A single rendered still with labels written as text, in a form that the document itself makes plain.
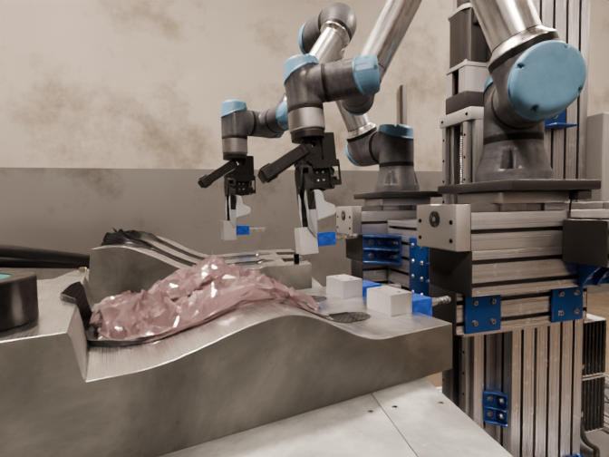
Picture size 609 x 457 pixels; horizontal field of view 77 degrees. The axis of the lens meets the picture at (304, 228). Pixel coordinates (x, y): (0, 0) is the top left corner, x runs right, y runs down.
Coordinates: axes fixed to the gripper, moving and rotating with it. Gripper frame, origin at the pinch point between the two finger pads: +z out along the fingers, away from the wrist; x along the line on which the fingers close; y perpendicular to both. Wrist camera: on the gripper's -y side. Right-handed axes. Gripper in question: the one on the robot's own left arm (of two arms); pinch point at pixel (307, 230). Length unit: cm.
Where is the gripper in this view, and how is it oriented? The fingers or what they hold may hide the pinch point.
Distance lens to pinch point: 78.6
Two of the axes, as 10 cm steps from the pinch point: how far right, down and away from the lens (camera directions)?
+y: 9.7, -1.0, 2.2
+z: 1.0, 9.9, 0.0
